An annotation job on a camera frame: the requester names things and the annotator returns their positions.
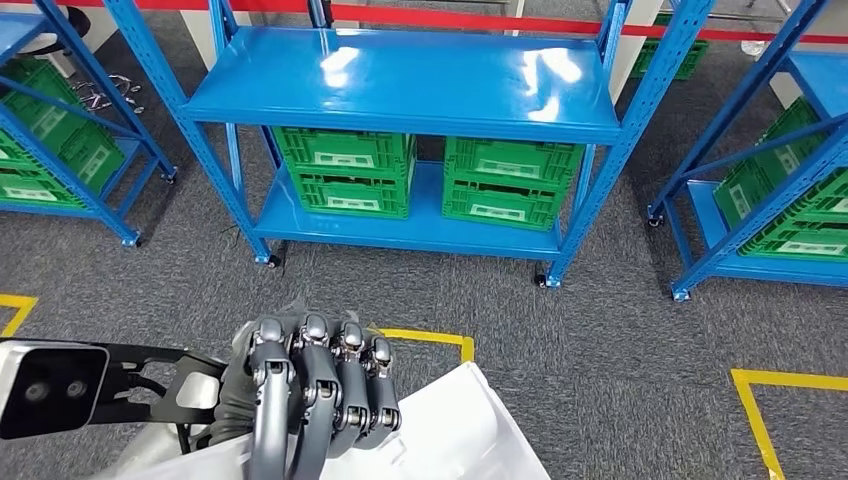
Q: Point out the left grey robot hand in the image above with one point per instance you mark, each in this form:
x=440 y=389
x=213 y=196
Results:
x=318 y=384

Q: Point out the white plastic part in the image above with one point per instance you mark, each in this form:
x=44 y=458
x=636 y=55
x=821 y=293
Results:
x=464 y=430

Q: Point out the blue metal shelf unit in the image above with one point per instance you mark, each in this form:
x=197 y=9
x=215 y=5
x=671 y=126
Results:
x=825 y=83
x=16 y=36
x=397 y=79

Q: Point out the yellow floor tape square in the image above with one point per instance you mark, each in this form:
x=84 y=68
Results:
x=424 y=336

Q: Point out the green plastic crate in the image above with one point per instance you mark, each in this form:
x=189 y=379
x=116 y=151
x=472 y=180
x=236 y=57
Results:
x=510 y=162
x=66 y=179
x=795 y=232
x=344 y=149
x=351 y=195
x=503 y=205
x=40 y=112
x=669 y=60
x=795 y=132

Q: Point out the chrome chair base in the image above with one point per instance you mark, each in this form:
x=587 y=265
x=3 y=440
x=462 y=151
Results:
x=99 y=93

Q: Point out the red barrier belt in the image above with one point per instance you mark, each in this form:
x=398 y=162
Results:
x=265 y=5
x=530 y=24

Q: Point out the black round stool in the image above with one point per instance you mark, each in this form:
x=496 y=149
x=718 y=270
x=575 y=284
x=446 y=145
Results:
x=73 y=23

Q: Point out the black barrier post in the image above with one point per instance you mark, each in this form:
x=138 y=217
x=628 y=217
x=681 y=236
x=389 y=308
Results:
x=320 y=13

